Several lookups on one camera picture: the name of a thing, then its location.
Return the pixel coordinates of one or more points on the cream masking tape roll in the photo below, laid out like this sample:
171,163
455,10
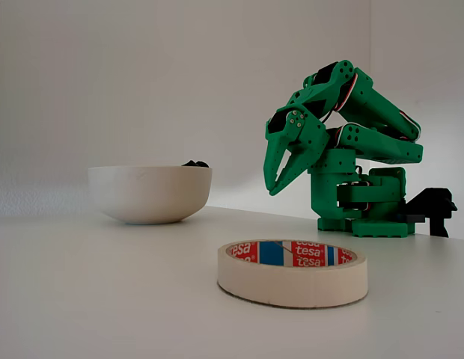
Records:
292,288

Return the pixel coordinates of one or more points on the white round bowl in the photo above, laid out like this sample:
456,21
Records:
149,194

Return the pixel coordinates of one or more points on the black table clamp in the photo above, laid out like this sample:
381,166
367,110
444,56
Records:
438,202

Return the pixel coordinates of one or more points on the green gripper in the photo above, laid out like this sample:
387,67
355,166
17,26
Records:
281,143

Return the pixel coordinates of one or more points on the dark grey cloth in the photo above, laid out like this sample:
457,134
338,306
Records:
194,164

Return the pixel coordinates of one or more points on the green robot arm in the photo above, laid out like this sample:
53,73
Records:
329,187

